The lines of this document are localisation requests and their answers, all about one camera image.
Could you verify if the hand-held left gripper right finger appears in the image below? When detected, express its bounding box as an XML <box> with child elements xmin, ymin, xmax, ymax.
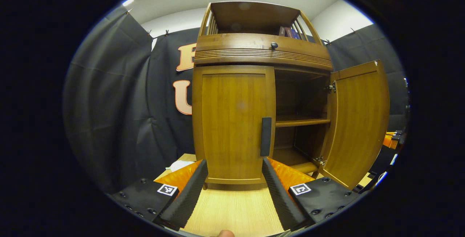
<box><xmin>262</xmin><ymin>157</ymin><xmax>364</xmax><ymax>232</ymax></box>

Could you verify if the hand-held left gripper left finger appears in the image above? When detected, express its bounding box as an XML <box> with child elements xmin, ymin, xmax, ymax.
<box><xmin>107</xmin><ymin>159</ymin><xmax>209</xmax><ymax>231</ymax></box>

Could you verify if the wooden shoe cabinet door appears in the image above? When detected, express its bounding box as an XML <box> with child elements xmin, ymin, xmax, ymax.
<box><xmin>196</xmin><ymin>65</ymin><xmax>276</xmax><ymax>185</ymax></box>
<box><xmin>319</xmin><ymin>60</ymin><xmax>390</xmax><ymax>190</ymax></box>

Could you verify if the wooden double-door shoe cabinet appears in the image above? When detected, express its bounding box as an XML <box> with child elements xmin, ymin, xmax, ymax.
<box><xmin>191</xmin><ymin>0</ymin><xmax>333</xmax><ymax>190</ymax></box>

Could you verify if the white plush toy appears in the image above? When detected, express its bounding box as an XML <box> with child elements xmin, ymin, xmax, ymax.
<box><xmin>165</xmin><ymin>160</ymin><xmax>195</xmax><ymax>172</ymax></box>

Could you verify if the wooden inner shelf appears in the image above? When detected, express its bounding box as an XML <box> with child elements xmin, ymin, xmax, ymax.
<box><xmin>275</xmin><ymin>118</ymin><xmax>331</xmax><ymax>127</ymax></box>

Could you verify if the black backdrop cloth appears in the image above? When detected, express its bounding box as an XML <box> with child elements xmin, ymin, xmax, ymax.
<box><xmin>62</xmin><ymin>5</ymin><xmax>411</xmax><ymax>194</ymax></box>

